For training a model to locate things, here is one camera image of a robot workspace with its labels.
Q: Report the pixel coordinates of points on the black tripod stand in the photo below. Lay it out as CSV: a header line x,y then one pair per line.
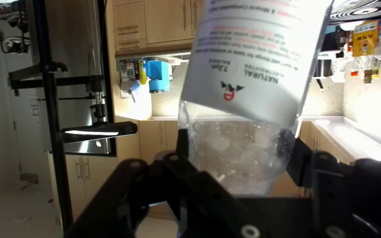
x,y
52,133

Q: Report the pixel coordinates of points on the light wood upper cabinets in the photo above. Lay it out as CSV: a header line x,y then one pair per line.
x,y
159,22

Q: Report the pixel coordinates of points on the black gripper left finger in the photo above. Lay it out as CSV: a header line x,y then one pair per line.
x,y
125,199

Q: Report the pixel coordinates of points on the light wood cabinets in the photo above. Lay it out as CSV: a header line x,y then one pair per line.
x,y
159,22
155,137

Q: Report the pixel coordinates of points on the blue plastic box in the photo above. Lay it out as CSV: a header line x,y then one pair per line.
x,y
159,74

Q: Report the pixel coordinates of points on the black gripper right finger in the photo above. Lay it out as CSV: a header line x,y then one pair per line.
x,y
354,199

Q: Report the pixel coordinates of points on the yellow packet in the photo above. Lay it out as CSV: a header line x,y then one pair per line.
x,y
366,37

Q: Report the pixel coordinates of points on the light wood lower cabinets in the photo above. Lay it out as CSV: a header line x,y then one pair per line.
x,y
155,137

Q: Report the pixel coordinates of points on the stainless steel refrigerator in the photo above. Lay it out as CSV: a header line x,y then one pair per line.
x,y
79,40

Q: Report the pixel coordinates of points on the clear plastic water bottle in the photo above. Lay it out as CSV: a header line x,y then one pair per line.
x,y
252,66

